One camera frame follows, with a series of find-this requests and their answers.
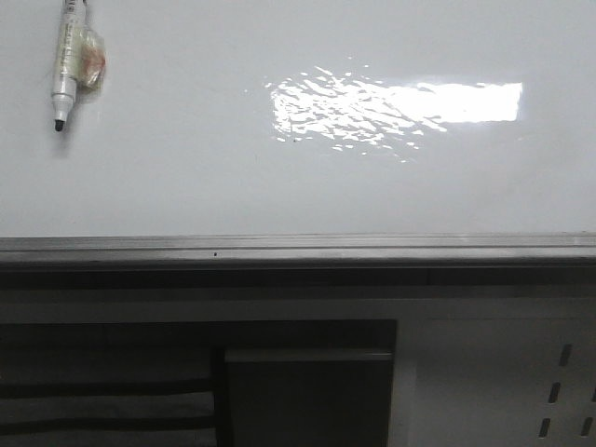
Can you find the aluminium whiteboard frame rail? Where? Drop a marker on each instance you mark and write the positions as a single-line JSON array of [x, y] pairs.
[[294, 251]]

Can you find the white perforated metal panel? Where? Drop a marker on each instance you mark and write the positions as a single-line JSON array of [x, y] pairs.
[[499, 368]]

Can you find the white whiteboard marker black tip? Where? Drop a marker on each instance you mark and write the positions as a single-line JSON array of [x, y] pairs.
[[80, 61]]

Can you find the white glossy whiteboard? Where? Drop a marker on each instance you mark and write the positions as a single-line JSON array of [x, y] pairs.
[[305, 117]]

